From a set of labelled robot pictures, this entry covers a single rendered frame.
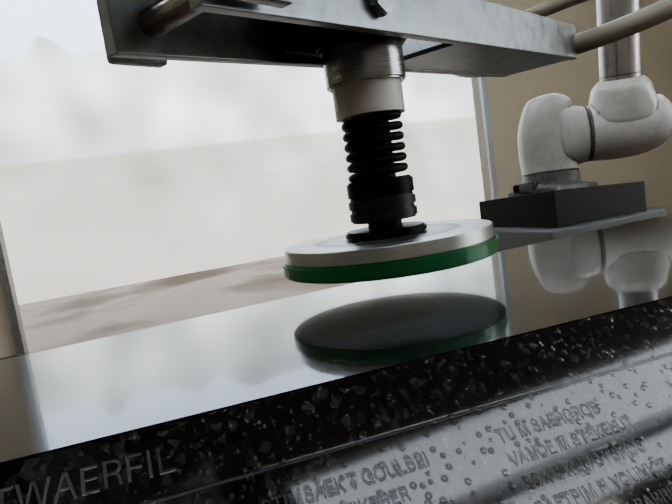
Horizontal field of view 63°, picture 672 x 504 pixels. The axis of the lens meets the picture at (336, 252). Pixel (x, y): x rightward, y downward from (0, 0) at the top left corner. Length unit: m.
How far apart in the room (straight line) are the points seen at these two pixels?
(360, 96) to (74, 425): 0.36
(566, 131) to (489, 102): 4.95
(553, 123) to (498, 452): 1.37
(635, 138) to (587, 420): 1.36
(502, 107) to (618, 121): 5.04
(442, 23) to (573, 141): 1.09
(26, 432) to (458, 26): 0.52
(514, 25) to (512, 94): 6.04
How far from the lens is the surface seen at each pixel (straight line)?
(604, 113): 1.67
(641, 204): 1.69
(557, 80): 7.25
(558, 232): 1.45
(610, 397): 0.39
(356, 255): 0.47
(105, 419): 0.36
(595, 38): 0.95
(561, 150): 1.64
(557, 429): 0.36
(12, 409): 0.43
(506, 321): 0.42
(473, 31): 0.66
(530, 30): 0.80
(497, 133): 6.59
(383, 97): 0.54
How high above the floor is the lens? 0.98
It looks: 7 degrees down
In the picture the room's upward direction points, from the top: 8 degrees counter-clockwise
